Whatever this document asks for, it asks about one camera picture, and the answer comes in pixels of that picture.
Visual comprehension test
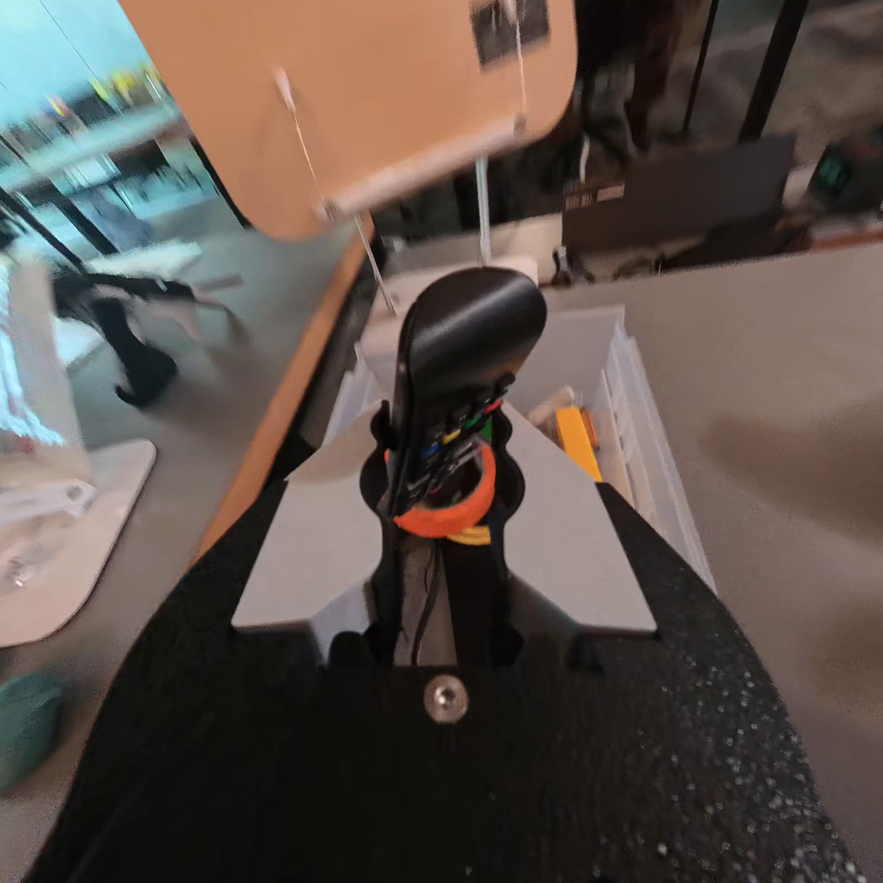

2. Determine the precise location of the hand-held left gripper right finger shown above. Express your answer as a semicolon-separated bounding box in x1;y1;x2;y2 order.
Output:
491;403;658;637

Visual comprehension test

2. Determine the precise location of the white stand base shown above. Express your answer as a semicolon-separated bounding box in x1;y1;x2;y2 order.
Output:
0;439;158;649

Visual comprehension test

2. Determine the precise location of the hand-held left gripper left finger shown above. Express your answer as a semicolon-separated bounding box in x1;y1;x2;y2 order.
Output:
232;400;408;649

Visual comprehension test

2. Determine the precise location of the orange tape roll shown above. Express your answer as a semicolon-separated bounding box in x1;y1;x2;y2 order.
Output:
393;445;498;539

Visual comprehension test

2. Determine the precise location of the wooden panel on white stand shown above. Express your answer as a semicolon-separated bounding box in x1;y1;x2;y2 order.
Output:
117;0;579;311

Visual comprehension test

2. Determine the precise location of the teal round object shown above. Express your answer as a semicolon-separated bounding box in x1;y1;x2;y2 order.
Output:
0;672;63;794

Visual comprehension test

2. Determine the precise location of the black remote control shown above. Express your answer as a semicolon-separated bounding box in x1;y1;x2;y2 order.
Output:
388;268;548;518

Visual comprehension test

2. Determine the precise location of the clear plastic storage bin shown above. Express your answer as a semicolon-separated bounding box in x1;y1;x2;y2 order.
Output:
324;307;718;594

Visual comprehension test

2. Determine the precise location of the yellow block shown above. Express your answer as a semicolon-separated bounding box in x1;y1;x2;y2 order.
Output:
555;407;604;484

